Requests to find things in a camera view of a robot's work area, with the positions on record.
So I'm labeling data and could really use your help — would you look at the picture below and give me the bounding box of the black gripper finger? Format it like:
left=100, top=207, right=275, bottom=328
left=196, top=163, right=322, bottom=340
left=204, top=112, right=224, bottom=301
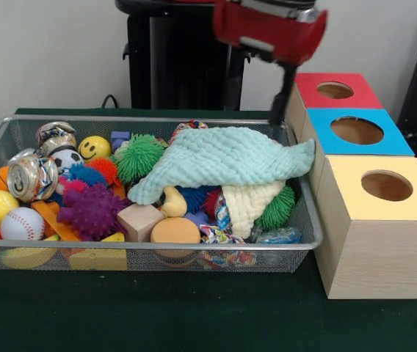
left=268, top=63, right=298, bottom=126

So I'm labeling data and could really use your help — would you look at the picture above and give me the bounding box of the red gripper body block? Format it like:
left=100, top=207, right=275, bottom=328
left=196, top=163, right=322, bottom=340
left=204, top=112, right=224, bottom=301
left=212, top=0, right=329, bottom=67

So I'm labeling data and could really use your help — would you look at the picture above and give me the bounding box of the mint green cloth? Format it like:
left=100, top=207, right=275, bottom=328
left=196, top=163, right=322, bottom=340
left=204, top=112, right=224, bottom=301
left=126, top=126, right=317, bottom=206

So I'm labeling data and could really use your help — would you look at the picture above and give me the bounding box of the clear wrapper with blue print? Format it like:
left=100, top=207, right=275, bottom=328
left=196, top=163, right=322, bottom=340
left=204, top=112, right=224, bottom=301
left=255, top=226, right=303, bottom=246

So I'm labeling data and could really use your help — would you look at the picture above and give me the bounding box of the clear mesh bin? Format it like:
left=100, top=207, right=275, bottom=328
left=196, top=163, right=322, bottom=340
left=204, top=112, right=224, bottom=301
left=0, top=115, right=324, bottom=274

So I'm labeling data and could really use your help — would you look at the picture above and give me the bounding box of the wooden three-hole sorting box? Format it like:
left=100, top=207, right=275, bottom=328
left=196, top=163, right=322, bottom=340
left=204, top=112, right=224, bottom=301
left=284, top=72, right=417, bottom=300

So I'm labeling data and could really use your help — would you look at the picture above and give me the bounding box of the green spiky ball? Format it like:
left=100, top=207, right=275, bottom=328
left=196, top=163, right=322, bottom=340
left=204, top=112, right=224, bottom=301
left=116, top=133, right=166, bottom=184
left=254, top=185, right=296, bottom=230

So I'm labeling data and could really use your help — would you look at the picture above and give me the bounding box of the cream knitted cloth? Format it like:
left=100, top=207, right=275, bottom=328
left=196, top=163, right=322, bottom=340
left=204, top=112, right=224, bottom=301
left=220, top=179, right=287, bottom=238

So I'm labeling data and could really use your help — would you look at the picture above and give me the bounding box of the orange round disc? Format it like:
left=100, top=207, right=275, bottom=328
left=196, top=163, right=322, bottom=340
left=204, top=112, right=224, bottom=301
left=151, top=217, right=201, bottom=259

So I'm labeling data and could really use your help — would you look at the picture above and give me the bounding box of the wooden cube block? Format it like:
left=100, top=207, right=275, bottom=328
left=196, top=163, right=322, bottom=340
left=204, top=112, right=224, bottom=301
left=117, top=203, right=167, bottom=243

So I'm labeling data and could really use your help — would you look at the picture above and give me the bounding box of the yellow smiley face ball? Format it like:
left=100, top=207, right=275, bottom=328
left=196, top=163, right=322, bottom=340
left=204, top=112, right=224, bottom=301
left=79, top=136, right=112, bottom=162

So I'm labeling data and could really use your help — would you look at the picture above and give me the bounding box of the purple spiky ball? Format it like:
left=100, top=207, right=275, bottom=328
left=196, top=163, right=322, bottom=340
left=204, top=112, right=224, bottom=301
left=57, top=182, right=131, bottom=241

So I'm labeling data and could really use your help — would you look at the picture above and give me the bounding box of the dark green table cloth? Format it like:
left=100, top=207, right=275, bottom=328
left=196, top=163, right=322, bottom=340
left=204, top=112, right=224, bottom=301
left=0, top=109, right=417, bottom=352

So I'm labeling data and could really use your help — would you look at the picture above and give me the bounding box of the crushed silver can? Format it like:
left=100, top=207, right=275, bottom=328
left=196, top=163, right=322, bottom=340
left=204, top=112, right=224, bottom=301
left=7, top=149, right=59, bottom=203

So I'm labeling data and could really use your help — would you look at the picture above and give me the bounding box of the white baseball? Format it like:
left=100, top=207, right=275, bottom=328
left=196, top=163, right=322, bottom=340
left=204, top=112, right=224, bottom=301
left=0, top=207, right=46, bottom=241

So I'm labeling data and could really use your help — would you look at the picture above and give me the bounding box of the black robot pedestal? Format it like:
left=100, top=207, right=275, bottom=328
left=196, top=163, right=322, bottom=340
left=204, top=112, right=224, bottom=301
left=115, top=0, right=253, bottom=111

